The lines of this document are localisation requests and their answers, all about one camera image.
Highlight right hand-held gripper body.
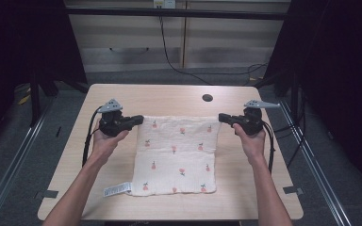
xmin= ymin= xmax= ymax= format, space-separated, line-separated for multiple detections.
xmin=230 ymin=99 xmax=282 ymax=137

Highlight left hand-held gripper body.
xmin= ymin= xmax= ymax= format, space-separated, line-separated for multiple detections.
xmin=96 ymin=98 xmax=134 ymax=137

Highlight white cherry print cloth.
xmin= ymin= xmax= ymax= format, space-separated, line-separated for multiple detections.
xmin=103 ymin=115 xmax=222 ymax=199

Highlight person's left hand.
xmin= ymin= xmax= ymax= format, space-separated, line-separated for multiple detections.
xmin=90 ymin=121 xmax=130 ymax=162

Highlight person's right hand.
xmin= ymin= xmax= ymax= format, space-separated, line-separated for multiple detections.
xmin=232 ymin=122 xmax=267 ymax=162

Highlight grey tape strip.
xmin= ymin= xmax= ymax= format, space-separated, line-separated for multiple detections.
xmin=282 ymin=186 xmax=304 ymax=196
xmin=34 ymin=189 xmax=59 ymax=200

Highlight black metal stand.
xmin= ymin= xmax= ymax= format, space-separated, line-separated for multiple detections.
xmin=28 ymin=70 xmax=42 ymax=128

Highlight yellow floor item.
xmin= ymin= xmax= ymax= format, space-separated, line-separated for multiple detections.
xmin=17 ymin=93 xmax=32 ymax=106

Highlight black curtain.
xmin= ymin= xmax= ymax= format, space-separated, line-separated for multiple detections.
xmin=262 ymin=0 xmax=362 ymax=197
xmin=0 ymin=0 xmax=89 ymax=154

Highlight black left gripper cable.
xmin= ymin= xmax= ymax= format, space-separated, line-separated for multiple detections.
xmin=81 ymin=105 xmax=104 ymax=168

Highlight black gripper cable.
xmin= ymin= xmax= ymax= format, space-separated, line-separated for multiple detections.
xmin=81 ymin=105 xmax=104 ymax=168
xmin=261 ymin=120 xmax=276 ymax=174

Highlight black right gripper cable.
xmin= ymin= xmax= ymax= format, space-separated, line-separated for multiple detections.
xmin=261 ymin=120 xmax=276 ymax=174

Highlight black floor cables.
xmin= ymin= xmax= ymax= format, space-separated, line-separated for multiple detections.
xmin=273 ymin=86 xmax=308 ymax=168

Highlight long black wall cable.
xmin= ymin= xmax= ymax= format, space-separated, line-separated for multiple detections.
xmin=157 ymin=15 xmax=269 ymax=87

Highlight grey floor rail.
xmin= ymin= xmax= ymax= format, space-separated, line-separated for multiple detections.
xmin=0 ymin=103 xmax=56 ymax=226
xmin=276 ymin=99 xmax=354 ymax=226

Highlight black horizontal frame bar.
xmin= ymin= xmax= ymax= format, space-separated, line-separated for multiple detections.
xmin=65 ymin=7 xmax=289 ymax=21

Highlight white wall power outlet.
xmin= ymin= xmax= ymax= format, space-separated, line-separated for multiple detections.
xmin=153 ymin=0 xmax=177 ymax=9

